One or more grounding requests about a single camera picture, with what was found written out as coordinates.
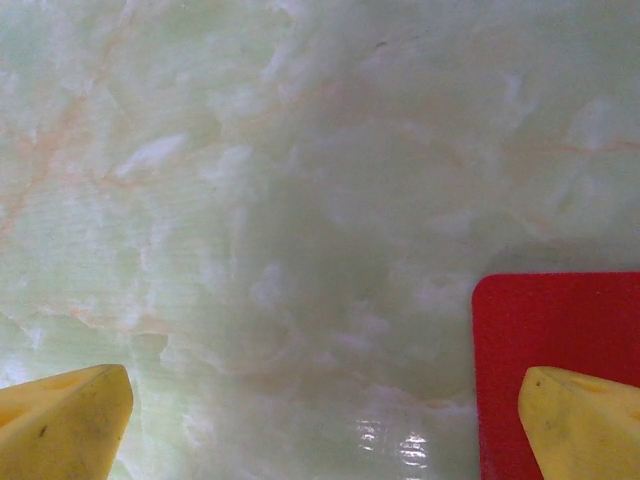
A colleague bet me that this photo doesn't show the red card holder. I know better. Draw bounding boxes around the red card holder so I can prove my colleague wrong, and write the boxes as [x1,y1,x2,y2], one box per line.
[471,272,640,480]

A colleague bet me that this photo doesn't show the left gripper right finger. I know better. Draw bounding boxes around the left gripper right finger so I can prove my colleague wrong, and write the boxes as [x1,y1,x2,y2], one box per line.
[517,365,640,480]

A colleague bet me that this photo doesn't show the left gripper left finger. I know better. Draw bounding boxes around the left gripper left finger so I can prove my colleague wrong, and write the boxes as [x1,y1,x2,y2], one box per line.
[0,363,135,480]

